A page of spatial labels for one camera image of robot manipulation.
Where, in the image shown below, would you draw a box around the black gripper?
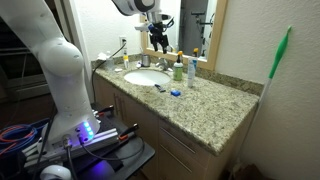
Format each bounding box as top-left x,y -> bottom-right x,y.
148,22 -> 170,55

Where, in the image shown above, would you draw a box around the black orange clamp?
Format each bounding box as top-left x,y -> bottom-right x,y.
94,104 -> 115,118
118,123 -> 140,142

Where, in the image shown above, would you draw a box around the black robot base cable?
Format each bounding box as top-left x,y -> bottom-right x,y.
62,134 -> 79,180
78,134 -> 146,162

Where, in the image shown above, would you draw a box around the folded paper leaflets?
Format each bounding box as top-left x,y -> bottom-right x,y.
96,52 -> 108,62

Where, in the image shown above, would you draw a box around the orange coiled cable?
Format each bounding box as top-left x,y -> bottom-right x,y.
0,125 -> 38,145

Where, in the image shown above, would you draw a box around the white oval sink basin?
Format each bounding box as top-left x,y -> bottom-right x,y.
123,68 -> 172,87

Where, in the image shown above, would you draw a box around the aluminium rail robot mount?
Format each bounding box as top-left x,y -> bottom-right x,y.
23,128 -> 121,168

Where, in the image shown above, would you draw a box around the white round device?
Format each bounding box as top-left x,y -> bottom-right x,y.
39,164 -> 73,180

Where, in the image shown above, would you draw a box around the clear bottle white cap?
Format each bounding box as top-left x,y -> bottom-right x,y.
105,50 -> 115,71

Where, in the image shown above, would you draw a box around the stainless steel cup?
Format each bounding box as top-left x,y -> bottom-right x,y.
141,53 -> 152,68

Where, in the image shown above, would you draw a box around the wooden framed wall mirror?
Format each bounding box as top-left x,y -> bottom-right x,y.
139,0 -> 229,72

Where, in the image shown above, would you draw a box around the wooden vanity cabinet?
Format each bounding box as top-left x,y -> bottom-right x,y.
92,73 -> 258,180

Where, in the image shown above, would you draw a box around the black robot cart platform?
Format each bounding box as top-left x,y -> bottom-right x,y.
19,103 -> 156,180

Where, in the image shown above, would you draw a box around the chrome tap with handle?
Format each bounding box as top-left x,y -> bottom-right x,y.
154,57 -> 174,73

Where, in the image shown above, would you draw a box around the black power cable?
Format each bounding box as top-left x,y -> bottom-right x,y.
91,39 -> 128,104

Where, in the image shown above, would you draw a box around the tall white standing tube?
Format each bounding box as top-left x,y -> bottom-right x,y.
186,56 -> 198,89

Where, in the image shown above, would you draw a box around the green bottle black pump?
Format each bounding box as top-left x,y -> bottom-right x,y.
172,54 -> 185,82

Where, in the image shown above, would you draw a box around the small bottle yellow cap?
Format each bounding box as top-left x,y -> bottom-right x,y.
122,54 -> 130,70

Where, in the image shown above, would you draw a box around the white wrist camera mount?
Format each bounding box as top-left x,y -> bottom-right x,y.
134,22 -> 155,33

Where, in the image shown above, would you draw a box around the metal drawer handle bar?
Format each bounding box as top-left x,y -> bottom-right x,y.
160,126 -> 197,155
159,143 -> 195,174

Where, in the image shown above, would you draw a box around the blue coiled cable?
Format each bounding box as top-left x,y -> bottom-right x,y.
0,118 -> 51,158

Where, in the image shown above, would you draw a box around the white wall power outlet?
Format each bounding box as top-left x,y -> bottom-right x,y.
119,35 -> 128,50

